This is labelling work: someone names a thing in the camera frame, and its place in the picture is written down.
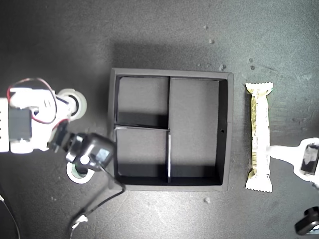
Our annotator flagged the plain white tape roll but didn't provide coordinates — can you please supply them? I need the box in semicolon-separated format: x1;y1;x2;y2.
57;88;88;120

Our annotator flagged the snack bar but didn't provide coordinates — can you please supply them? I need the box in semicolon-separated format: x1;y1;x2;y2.
244;82;274;193

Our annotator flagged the white tape roll green core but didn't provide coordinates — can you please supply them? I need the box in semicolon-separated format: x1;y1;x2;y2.
66;161;95;185

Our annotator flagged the black tray with wells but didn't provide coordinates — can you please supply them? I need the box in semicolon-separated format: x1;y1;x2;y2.
108;67;234;192

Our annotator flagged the red motor wire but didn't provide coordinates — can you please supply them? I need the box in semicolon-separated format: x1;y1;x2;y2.
6;77;69;125

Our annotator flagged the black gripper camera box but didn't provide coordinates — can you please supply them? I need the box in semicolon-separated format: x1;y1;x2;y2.
65;132;116;175
294;206;319;236

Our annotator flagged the thin white cable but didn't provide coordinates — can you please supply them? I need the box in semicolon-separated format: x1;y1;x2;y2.
0;193;21;239

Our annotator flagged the black camera cable white connector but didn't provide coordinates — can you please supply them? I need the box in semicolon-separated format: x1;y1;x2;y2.
70;166;127;239

